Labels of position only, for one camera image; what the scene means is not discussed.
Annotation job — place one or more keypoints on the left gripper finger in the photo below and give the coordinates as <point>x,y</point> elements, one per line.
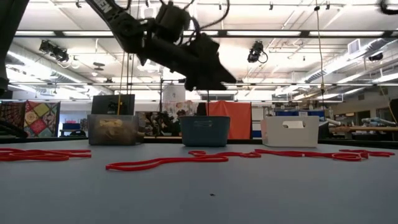
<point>202,84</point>
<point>208,56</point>

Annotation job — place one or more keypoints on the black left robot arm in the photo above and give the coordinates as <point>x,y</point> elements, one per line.
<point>118,18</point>

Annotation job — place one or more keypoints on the floral cloth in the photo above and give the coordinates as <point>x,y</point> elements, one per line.
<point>183,109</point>

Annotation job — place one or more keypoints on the teal plastic basket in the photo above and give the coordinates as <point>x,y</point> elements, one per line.
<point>202,130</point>

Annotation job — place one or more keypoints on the orange hanging cloth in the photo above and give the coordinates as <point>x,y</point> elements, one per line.
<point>239,118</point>

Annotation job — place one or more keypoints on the black monitor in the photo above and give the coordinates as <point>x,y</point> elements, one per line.
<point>124,104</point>

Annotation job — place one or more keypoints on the blue board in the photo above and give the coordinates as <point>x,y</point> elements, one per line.
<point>289,114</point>

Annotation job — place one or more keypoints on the black overhead light bar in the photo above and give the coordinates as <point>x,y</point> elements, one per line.
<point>304,33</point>

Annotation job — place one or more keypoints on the translucent grey basket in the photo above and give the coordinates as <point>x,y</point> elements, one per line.
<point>93,137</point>

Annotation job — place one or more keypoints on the white plastic basket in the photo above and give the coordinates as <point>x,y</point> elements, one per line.
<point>306,137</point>

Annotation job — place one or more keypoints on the blue storage shelf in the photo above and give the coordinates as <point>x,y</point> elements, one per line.
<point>70,126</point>

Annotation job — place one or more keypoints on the colourful patchwork quilt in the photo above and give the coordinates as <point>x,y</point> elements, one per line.
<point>40,118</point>

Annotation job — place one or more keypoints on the dark patterned cloth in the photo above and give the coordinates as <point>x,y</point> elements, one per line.
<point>12,113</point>

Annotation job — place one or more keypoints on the wooden workbench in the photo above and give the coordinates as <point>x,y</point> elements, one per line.
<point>367,128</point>

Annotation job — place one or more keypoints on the pale blue bundle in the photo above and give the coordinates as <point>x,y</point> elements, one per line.
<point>377,121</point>

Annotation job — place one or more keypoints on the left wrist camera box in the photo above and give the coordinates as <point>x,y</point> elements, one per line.
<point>172,21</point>

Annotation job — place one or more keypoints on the black stand frame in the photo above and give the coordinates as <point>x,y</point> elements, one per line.
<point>160,105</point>

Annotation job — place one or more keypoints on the black ceiling camera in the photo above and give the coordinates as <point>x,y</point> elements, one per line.
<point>255,51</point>
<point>53,49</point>
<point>375,57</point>

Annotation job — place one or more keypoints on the black horizontal rail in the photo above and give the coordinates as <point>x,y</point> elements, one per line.
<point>93,83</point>

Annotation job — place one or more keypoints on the white wall vent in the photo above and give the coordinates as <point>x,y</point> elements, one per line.
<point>354,46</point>

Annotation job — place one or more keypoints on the black table frame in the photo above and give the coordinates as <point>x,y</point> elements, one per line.
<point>46,140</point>

